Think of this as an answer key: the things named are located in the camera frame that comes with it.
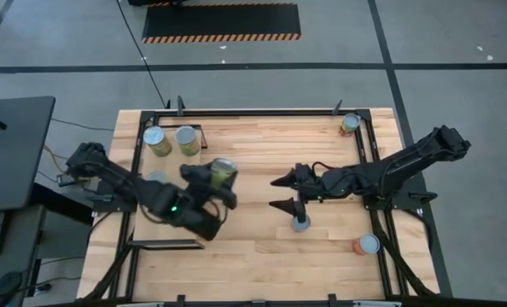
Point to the teal and white tin can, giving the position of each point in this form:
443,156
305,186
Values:
301,226

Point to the dark monitor at left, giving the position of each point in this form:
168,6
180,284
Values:
19,162

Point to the grey side desk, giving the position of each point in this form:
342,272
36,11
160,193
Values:
19,239

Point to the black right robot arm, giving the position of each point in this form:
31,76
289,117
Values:
407,166

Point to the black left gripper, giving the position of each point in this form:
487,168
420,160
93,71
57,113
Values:
196,179

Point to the black hazard-striped floor mat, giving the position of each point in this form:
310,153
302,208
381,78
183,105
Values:
219,21

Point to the green labelled tin can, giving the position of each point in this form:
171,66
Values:
154,135
223,168
156,176
185,135

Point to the black equipment base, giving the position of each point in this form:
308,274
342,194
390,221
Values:
151,2

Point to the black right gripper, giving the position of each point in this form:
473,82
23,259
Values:
307,185

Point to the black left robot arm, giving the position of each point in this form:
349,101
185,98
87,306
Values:
108,175

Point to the orange can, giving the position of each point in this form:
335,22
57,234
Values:
369,244

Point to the black aluminium table frame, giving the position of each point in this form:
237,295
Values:
279,112

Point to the black computer mouse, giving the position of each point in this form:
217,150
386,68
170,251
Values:
4,287

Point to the green and red tin can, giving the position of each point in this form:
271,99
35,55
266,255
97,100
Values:
351,122

